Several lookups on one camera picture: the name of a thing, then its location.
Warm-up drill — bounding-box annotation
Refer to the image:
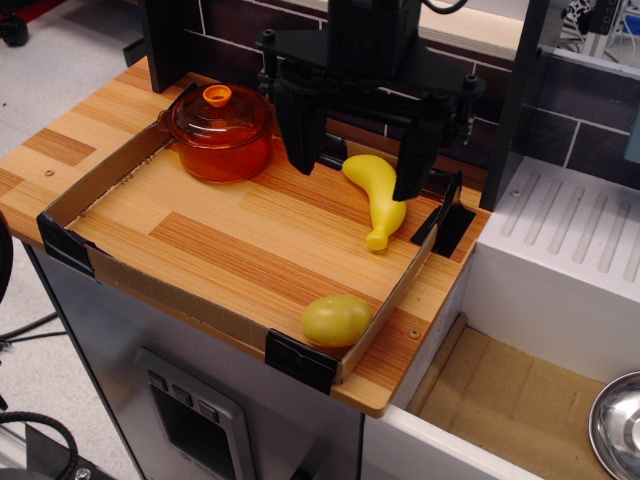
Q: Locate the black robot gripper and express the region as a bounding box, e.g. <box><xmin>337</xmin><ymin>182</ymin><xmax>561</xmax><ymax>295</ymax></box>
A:
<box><xmin>256</xmin><ymin>1</ymin><xmax>485</xmax><ymax>201</ymax></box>

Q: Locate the orange glass pot lid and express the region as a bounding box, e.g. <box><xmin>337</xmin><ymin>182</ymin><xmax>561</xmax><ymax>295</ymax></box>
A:
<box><xmin>165</xmin><ymin>84</ymin><xmax>272</xmax><ymax>149</ymax></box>

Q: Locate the orange glass pot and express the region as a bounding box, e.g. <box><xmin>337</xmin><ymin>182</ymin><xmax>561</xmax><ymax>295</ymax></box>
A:
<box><xmin>158</xmin><ymin>110</ymin><xmax>272</xmax><ymax>184</ymax></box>

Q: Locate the yellow toy banana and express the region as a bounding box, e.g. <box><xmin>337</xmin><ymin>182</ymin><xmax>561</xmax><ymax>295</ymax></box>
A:
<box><xmin>342</xmin><ymin>154</ymin><xmax>407</xmax><ymax>252</ymax></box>

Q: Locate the yellow toy potato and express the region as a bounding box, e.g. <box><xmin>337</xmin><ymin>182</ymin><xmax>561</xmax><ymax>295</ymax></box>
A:
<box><xmin>300</xmin><ymin>294</ymin><xmax>373</xmax><ymax>348</ymax></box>

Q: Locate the cardboard fence with black tape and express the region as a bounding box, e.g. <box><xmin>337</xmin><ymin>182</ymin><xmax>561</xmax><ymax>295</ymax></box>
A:
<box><xmin>37</xmin><ymin>124</ymin><xmax>487</xmax><ymax>399</ymax></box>

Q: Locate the white toy sink unit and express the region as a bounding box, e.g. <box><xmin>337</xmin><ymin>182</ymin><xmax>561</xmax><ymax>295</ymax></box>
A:
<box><xmin>361</xmin><ymin>159</ymin><xmax>639</xmax><ymax>479</ymax></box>

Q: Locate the grey toy dishwasher front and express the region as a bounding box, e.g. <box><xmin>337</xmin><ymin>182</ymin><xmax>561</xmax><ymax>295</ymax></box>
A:
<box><xmin>135</xmin><ymin>348</ymin><xmax>257</xmax><ymax>479</ymax></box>

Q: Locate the silver metal bowl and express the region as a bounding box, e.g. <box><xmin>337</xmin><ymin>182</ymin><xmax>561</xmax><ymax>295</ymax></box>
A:
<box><xmin>588</xmin><ymin>371</ymin><xmax>639</xmax><ymax>480</ymax></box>

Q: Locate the black vertical post right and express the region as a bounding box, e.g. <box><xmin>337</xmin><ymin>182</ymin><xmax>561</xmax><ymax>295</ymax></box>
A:
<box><xmin>480</xmin><ymin>1</ymin><xmax>549</xmax><ymax>211</ymax></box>

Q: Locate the black vertical post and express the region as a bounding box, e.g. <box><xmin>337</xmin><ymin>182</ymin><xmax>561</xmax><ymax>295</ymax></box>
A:
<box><xmin>138</xmin><ymin>0</ymin><xmax>188</xmax><ymax>93</ymax></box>
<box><xmin>480</xmin><ymin>1</ymin><xmax>549</xmax><ymax>211</ymax></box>

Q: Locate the black vertical post left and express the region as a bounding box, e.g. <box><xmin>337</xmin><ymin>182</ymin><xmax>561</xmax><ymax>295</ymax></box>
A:
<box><xmin>138</xmin><ymin>0</ymin><xmax>188</xmax><ymax>93</ymax></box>

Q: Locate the black cable on floor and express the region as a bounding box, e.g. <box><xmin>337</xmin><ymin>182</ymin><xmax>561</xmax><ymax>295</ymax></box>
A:
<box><xmin>0</xmin><ymin>311</ymin><xmax>68</xmax><ymax>351</ymax></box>

